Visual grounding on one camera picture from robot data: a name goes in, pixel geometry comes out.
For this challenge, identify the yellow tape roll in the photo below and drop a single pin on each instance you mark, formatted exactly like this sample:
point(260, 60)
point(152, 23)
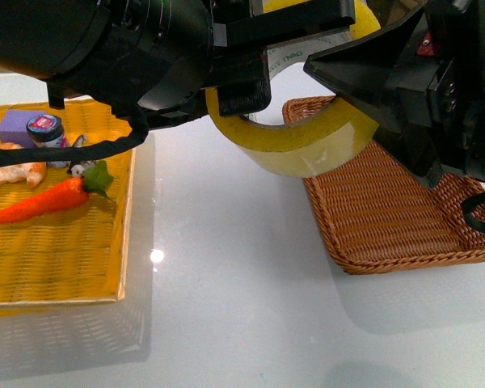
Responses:
point(312, 146)

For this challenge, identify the purple foam block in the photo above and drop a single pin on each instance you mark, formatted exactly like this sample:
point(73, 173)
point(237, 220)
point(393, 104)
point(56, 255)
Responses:
point(13, 127)

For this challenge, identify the brown wicker basket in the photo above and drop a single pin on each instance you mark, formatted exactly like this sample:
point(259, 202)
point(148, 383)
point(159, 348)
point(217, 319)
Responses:
point(375, 218)

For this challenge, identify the yellow wicker basket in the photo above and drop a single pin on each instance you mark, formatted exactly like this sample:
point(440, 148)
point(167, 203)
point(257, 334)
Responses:
point(77, 256)

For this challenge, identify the small penguin figurine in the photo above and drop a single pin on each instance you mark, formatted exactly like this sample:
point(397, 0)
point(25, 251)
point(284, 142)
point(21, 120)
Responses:
point(77, 168)

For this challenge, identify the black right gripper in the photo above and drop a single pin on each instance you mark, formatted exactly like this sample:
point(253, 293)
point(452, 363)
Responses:
point(422, 79)

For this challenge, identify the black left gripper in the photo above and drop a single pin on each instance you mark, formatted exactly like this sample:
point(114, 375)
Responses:
point(223, 45)

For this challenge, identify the toy carrot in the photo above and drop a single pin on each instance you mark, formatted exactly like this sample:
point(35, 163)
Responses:
point(68, 194)

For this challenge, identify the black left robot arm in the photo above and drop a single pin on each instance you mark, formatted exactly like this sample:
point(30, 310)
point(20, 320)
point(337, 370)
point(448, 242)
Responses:
point(79, 48)

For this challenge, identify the toy croissant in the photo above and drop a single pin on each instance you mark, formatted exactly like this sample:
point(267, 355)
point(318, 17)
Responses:
point(30, 172)

